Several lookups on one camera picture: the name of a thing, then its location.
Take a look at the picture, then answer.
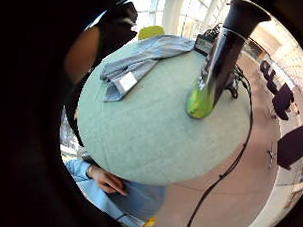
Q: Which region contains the grey-blue folded garment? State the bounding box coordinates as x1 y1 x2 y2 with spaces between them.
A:
99 32 196 106

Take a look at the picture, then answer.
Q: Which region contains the yellow-green chair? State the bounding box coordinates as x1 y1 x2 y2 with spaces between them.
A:
137 24 167 42

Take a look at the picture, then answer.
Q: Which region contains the black electronic box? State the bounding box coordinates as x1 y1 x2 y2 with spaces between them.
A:
193 33 216 58

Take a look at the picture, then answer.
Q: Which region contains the yellow object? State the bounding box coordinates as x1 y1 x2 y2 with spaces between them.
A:
143 216 158 227

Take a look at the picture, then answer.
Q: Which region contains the dark bottle with green base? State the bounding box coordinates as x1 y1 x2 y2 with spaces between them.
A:
185 0 273 123

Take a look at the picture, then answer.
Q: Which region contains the black chair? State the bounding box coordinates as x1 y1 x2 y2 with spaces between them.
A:
270 82 296 121
276 124 303 172
259 59 278 86

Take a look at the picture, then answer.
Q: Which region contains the tangle of black cables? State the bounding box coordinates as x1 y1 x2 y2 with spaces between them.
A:
224 64 251 100

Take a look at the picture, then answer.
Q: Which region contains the black cable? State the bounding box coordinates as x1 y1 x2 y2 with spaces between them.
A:
183 63 256 227

